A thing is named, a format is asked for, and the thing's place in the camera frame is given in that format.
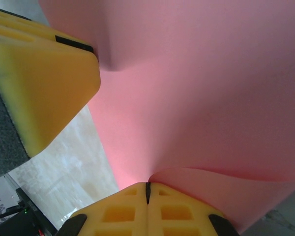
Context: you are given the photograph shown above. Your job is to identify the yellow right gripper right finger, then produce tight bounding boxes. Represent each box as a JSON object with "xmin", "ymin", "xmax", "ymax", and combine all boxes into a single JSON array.
[{"xmin": 146, "ymin": 181, "xmax": 240, "ymax": 236}]

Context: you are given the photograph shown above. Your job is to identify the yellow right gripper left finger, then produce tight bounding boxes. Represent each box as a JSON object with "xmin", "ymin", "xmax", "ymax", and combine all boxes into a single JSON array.
[{"xmin": 56, "ymin": 181, "xmax": 148, "ymax": 236}]

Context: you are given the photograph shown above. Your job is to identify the circuit board with green light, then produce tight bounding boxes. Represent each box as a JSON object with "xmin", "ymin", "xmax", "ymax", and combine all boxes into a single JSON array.
[{"xmin": 14, "ymin": 188, "xmax": 59, "ymax": 233}]

